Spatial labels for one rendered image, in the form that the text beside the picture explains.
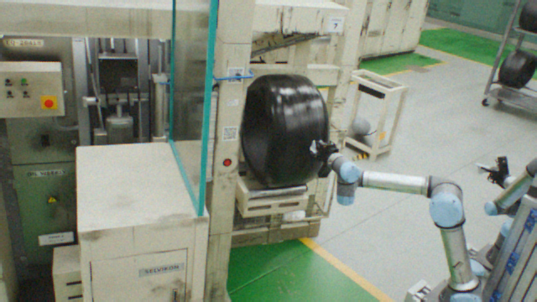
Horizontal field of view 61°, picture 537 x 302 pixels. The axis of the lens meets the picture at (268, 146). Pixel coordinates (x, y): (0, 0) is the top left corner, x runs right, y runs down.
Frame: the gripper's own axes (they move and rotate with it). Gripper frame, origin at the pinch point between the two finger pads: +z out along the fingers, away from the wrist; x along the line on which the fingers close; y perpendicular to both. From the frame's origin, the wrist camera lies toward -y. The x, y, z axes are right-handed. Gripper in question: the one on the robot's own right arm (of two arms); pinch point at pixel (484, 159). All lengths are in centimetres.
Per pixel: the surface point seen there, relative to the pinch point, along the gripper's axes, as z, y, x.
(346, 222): 87, 102, -38
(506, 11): 783, 130, 726
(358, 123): 217, 82, 34
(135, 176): -35, -46, -190
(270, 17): 36, -82, -117
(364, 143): 199, 98, 34
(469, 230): 63, 116, 65
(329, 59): 413, 76, 82
